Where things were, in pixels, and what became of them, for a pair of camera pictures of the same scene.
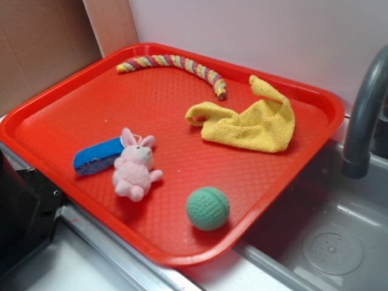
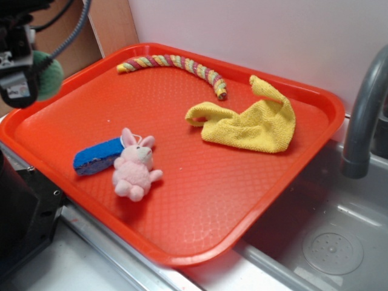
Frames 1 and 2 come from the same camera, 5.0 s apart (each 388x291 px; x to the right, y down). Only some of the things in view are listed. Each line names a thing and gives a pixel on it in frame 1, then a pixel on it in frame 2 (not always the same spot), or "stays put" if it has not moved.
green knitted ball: (208, 208) → (51, 77)
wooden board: (113, 24) stays put
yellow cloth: (267, 125) stays put
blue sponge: (97, 157) stays put
